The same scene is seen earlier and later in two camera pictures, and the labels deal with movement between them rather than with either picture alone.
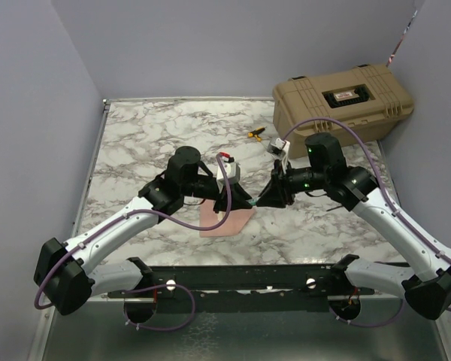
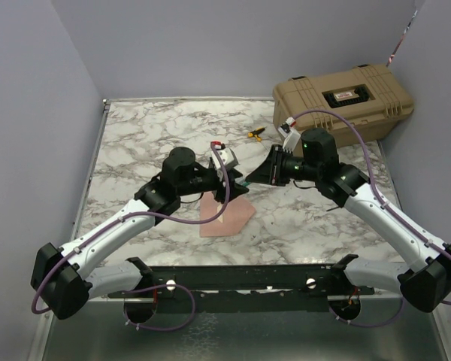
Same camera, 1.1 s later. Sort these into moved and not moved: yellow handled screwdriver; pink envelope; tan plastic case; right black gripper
Moved: right black gripper
Not moved: tan plastic case; pink envelope; yellow handled screwdriver
